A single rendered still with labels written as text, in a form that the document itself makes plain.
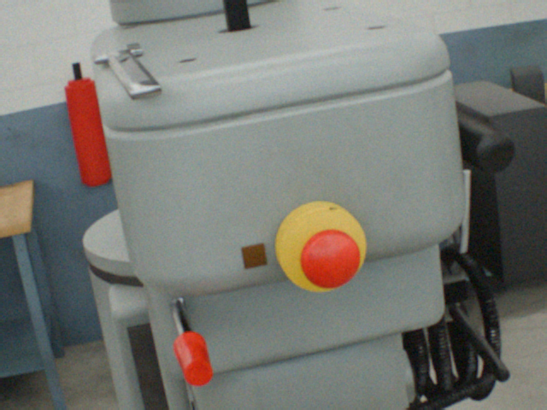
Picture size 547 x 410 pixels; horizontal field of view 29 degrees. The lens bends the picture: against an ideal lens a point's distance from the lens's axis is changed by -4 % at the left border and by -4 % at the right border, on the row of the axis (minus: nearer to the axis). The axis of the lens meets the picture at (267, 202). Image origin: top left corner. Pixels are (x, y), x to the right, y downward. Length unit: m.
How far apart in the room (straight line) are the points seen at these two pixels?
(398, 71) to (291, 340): 0.25
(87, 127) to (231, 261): 4.32
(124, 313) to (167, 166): 0.67
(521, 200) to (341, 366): 0.41
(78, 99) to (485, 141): 4.30
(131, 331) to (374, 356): 0.51
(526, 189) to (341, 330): 0.45
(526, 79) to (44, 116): 2.22
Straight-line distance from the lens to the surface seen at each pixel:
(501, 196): 1.28
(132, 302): 1.42
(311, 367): 0.95
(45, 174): 5.26
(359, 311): 0.90
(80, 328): 5.49
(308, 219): 0.75
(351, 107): 0.76
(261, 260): 0.77
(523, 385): 4.40
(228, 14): 0.95
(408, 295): 0.91
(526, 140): 1.27
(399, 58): 0.77
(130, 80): 0.72
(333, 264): 0.73
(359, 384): 0.97
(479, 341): 1.01
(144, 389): 1.44
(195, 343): 0.77
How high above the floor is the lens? 2.00
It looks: 16 degrees down
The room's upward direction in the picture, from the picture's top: 9 degrees counter-clockwise
